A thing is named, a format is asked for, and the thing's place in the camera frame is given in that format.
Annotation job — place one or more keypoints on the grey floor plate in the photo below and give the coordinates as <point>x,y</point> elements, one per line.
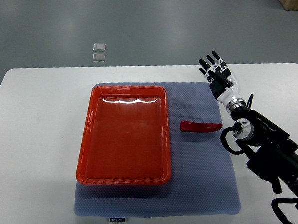
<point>99,57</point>
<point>99,47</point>

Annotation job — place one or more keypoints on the blue grey mesh mat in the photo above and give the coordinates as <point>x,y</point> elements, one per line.
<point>203,180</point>

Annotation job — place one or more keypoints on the red plastic tray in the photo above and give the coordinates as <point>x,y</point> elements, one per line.
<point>126,139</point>

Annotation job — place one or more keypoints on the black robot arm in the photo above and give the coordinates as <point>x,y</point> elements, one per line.
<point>271,153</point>

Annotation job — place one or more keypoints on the red pepper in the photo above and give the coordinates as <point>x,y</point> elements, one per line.
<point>186,126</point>

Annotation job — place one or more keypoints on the lower grey floor plate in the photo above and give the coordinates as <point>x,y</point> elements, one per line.
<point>99,57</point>

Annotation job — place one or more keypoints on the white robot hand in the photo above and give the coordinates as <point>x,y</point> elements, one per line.
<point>224,87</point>

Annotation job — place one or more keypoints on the upper grey floor plate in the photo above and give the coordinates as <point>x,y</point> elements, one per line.
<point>99,47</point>

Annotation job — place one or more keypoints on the dark blue label tag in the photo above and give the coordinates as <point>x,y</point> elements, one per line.
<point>117,220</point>

